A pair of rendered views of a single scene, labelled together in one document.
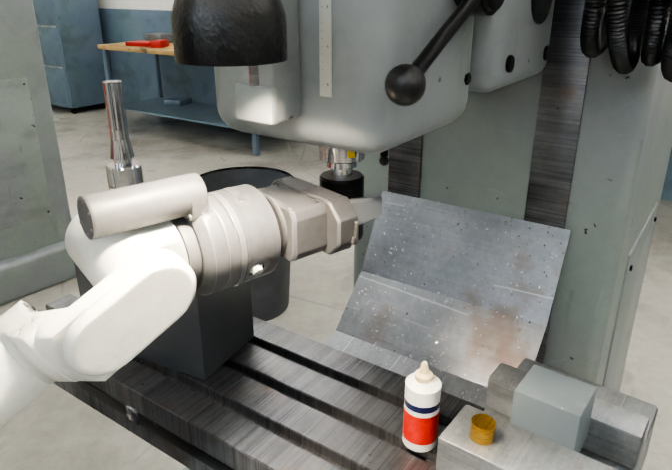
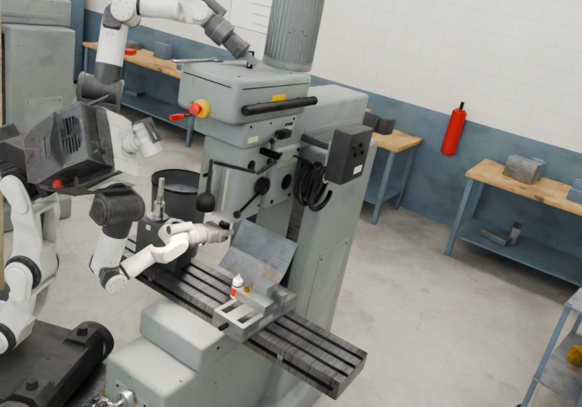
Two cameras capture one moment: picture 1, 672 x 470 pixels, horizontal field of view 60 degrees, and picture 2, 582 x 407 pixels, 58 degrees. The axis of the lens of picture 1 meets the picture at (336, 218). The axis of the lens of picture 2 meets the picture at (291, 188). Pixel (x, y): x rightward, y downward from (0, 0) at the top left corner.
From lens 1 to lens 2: 155 cm
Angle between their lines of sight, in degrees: 5
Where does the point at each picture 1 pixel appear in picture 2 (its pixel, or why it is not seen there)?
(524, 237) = (284, 243)
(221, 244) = (194, 238)
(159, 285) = (181, 245)
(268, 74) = not seen: hidden behind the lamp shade
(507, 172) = (282, 222)
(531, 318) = (281, 270)
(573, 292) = (297, 264)
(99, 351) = (168, 256)
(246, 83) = not seen: hidden behind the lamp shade
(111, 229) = (173, 233)
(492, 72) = (266, 203)
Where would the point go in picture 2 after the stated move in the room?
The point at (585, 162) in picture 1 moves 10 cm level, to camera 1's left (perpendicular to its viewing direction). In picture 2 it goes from (303, 223) to (281, 220)
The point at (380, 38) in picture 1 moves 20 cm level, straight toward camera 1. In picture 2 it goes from (234, 203) to (225, 225)
